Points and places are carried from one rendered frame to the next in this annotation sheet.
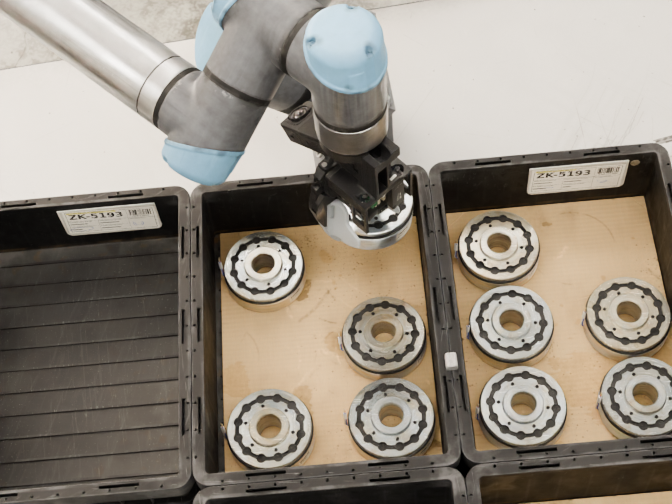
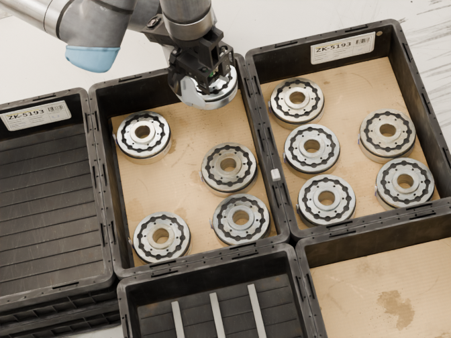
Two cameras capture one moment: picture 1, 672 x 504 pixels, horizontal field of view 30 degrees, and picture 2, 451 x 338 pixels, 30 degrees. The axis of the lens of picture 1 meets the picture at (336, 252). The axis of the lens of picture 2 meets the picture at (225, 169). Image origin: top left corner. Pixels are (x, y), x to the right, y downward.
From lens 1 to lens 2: 0.09 m
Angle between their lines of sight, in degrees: 2
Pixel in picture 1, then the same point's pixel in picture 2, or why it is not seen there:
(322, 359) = (190, 189)
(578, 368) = (360, 172)
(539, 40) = not seen: outside the picture
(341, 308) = (198, 155)
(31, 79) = not seen: outside the picture
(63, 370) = (17, 220)
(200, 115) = (87, 25)
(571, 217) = (342, 76)
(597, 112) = (350, 11)
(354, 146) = (192, 33)
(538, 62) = not seen: outside the picture
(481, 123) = (275, 27)
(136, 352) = (65, 201)
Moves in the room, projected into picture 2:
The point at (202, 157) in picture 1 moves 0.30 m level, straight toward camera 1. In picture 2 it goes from (92, 53) to (167, 217)
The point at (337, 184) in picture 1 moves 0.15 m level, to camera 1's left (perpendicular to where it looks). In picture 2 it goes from (184, 63) to (92, 88)
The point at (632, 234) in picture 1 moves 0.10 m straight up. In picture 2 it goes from (383, 82) to (387, 51)
